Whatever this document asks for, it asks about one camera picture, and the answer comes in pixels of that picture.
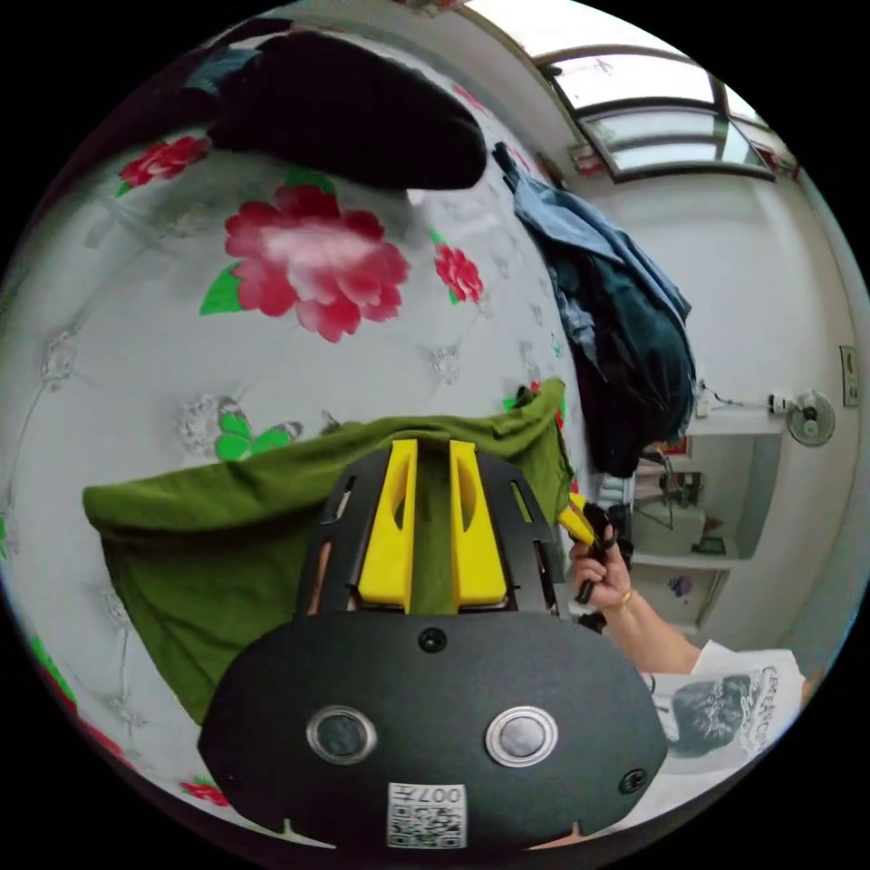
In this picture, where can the person's body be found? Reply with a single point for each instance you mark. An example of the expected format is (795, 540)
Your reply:
(734, 707)

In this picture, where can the window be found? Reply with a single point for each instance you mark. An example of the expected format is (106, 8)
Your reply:
(666, 115)

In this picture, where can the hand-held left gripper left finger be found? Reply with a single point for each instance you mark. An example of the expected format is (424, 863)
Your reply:
(389, 537)

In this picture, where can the black folded garment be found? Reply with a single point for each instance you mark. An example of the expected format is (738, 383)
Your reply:
(353, 115)

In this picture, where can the wall fan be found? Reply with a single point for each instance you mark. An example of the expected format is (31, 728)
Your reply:
(809, 418)

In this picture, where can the person's right hand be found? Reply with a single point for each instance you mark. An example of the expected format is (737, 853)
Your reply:
(608, 578)

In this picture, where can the green vest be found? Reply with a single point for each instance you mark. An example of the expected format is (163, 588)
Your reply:
(204, 544)

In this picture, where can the pile of clothes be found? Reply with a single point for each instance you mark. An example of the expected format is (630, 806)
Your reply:
(625, 319)

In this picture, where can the white shelf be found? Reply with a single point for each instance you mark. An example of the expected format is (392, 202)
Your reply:
(700, 523)

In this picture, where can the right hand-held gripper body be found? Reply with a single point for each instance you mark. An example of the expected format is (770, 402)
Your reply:
(598, 533)

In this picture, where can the person's right forearm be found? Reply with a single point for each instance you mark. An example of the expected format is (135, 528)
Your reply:
(656, 635)

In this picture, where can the bed with floral sheet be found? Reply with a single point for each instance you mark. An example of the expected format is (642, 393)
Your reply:
(136, 306)

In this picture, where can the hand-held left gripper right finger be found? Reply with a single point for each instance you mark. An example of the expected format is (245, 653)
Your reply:
(479, 544)

